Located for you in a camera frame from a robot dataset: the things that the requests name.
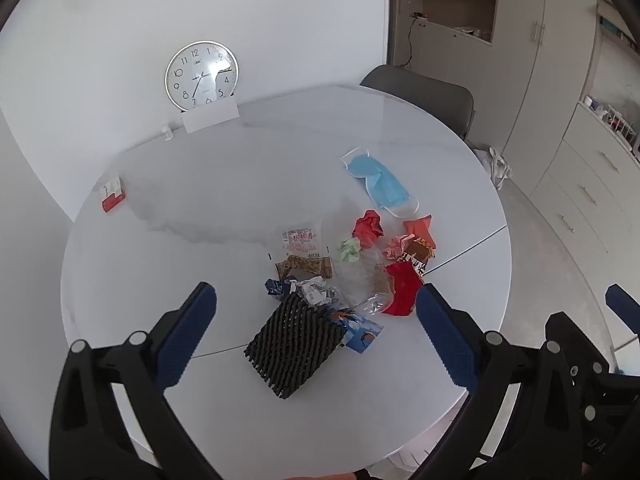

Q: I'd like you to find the dark blue crumpled wrapper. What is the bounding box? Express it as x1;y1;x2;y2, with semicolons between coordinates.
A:
265;278;298;302

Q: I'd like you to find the white paper card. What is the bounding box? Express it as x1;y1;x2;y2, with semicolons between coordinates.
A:
181;101;239;134

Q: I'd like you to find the brown striped snack wrapper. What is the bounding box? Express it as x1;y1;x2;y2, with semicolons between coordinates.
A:
400;237;438;267

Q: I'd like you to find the brown snack packet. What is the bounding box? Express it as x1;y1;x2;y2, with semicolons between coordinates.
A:
272;254;334;281

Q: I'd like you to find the white tote bag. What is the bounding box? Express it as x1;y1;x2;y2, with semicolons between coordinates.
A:
475;147;513;191

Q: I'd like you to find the pink crumpled paper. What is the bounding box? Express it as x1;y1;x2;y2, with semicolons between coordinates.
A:
384;234;413;261

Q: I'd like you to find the grey chair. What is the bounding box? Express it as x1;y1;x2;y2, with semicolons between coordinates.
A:
360;64;475;142

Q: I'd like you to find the clear plastic bag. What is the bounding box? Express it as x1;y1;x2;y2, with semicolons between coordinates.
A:
332;250;396;316

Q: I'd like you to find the orange snack wrapper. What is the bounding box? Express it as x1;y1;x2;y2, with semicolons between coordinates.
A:
402;215;433;241

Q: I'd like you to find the red plastic bag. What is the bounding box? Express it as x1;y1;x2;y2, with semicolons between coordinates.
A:
384;260;426;317

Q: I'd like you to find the blue snack wrapper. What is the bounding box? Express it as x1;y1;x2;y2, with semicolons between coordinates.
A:
327;307;385;353

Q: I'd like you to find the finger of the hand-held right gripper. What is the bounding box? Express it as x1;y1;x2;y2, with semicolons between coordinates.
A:
605;283;640;335
545;311;611;377

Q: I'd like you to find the black cable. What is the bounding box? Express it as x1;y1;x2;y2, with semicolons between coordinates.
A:
400;12;426;68

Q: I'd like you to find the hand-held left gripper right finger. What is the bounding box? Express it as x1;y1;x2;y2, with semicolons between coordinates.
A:
415;283;584;480

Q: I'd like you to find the white and red snack packet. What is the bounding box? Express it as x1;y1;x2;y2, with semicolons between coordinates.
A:
279;228;321;257

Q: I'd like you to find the blue face mask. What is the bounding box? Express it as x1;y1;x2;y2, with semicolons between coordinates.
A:
341;147;421;219

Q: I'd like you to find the white receipt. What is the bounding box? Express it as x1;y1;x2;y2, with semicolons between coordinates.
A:
295;276;341;307

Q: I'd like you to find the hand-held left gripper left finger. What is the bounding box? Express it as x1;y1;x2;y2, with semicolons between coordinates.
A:
48;281;221;480

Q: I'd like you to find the black foam net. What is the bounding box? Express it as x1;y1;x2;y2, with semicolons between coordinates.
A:
244;292;348;400

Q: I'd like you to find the red and white box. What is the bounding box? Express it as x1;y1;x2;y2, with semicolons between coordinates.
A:
101;177;127;214

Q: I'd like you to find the beige drawer unit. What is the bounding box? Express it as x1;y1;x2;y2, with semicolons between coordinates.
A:
529;102;640;353

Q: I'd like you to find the red crumpled paper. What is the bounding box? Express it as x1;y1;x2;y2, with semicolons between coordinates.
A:
352;210;386;248

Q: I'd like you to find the tall beige cabinet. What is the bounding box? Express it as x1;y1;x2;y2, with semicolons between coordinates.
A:
390;0;601;161

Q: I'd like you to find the group of small bottles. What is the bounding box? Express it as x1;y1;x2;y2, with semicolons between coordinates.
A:
582;94;640;150

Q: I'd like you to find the round silver wall clock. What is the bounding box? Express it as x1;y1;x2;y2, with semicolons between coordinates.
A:
165;40;239;111

